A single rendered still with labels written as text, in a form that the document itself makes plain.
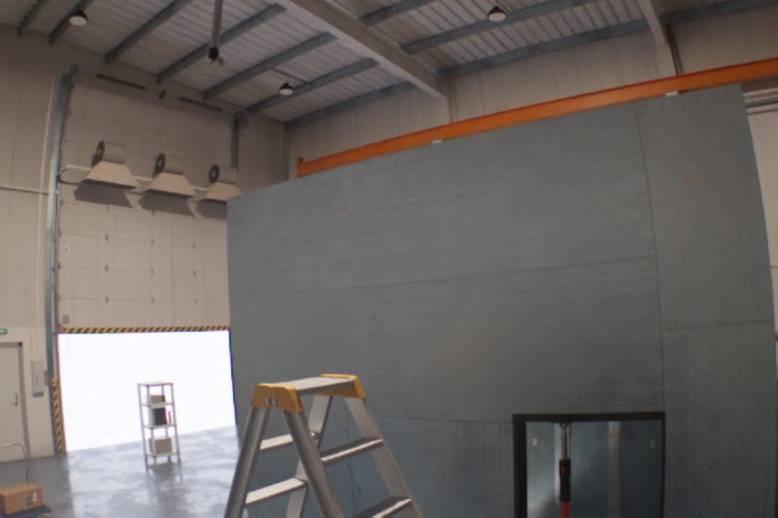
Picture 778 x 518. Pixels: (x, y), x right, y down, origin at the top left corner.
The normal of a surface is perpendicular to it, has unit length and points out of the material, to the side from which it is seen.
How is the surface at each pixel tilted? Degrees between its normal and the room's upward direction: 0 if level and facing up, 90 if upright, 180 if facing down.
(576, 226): 90
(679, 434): 90
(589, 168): 90
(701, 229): 90
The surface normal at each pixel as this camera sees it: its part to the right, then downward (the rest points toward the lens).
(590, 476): -0.55, -0.07
